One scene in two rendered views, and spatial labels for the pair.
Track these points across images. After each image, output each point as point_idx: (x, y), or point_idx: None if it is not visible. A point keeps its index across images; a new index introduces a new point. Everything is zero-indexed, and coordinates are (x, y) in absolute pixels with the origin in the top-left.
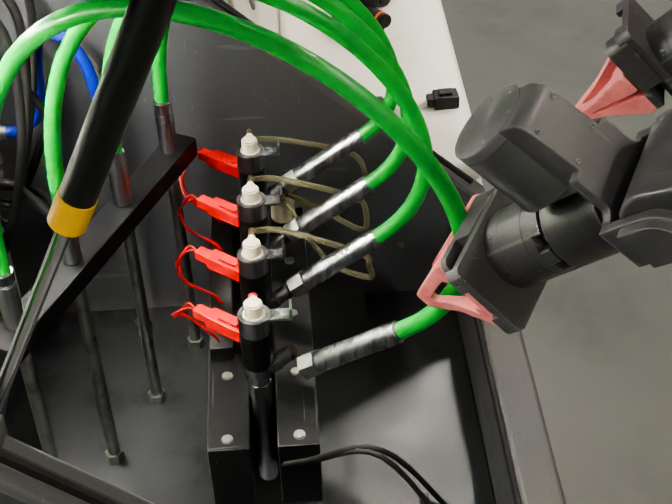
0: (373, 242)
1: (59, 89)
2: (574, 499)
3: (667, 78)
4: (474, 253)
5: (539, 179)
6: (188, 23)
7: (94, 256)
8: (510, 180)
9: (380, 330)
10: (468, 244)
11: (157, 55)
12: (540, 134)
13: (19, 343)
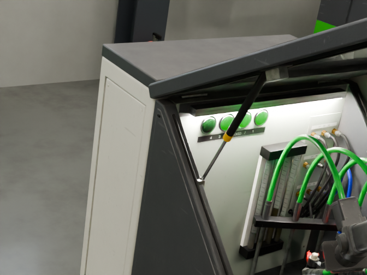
0: (364, 271)
1: (312, 166)
2: None
3: None
4: (332, 243)
5: (339, 219)
6: (319, 150)
7: (300, 223)
8: (335, 216)
9: (321, 269)
10: (333, 240)
11: (362, 190)
12: (342, 205)
13: (211, 161)
